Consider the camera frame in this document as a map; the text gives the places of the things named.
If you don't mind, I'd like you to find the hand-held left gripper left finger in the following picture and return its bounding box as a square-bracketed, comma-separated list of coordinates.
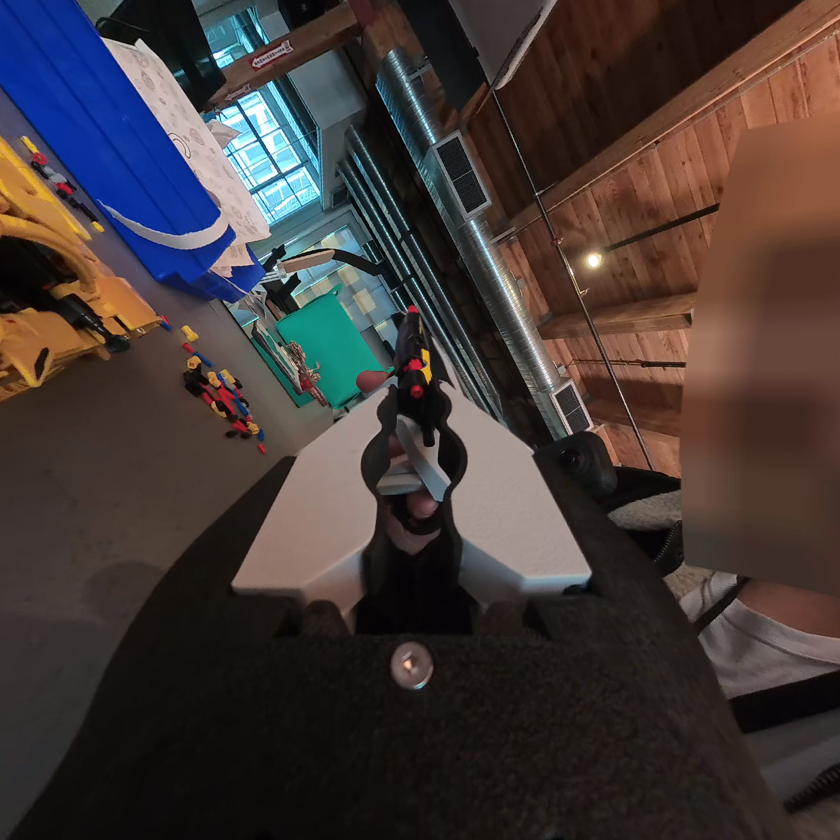
[230, 384, 421, 624]

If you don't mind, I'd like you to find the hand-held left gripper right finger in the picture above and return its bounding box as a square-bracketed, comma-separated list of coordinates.
[430, 384, 593, 611]

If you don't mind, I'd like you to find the small black yellow brick assembly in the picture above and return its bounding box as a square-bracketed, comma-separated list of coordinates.
[392, 305, 454, 447]

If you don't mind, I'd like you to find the large pile of toy bricks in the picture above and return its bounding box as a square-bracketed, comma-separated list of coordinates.
[180, 325, 269, 455]

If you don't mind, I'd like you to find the yellow toy brick car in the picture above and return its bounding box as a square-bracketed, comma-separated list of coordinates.
[0, 134, 165, 401]

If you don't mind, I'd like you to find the grey desk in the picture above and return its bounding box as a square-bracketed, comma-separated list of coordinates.
[0, 85, 349, 840]

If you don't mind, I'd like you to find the person's right hand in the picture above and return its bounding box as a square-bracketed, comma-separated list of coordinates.
[354, 369, 442, 549]

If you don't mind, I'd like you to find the white air vent grille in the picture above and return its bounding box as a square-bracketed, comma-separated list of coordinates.
[430, 130, 493, 221]
[550, 379, 595, 435]

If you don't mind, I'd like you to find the black fleece-lined jacket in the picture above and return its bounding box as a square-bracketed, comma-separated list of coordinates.
[600, 467, 840, 840]

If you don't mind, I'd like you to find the teal plastic bin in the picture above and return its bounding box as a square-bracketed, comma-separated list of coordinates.
[276, 295, 401, 411]

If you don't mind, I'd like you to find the small beige brick model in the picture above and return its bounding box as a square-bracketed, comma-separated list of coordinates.
[282, 341, 322, 395]

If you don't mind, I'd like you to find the row of ceiling conduit pipes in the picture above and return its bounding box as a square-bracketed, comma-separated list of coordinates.
[335, 125, 506, 427]

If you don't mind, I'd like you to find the white shirt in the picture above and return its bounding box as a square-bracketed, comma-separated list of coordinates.
[676, 577, 840, 700]

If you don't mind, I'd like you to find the large paned window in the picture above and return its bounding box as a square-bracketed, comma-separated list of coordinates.
[217, 85, 326, 224]

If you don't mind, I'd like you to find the small cluster of toy bricks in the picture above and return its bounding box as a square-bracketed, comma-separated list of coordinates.
[20, 134, 106, 234]

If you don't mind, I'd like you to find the white printed paper bag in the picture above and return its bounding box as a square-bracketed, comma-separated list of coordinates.
[101, 38, 273, 277]

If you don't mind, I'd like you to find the blue plastic bin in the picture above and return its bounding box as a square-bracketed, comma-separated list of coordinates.
[0, 0, 266, 303]

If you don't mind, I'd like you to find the black monitor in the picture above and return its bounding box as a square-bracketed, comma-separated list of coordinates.
[115, 0, 227, 112]

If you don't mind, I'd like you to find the silver ventilation duct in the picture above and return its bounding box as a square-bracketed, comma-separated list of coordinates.
[374, 49, 572, 441]

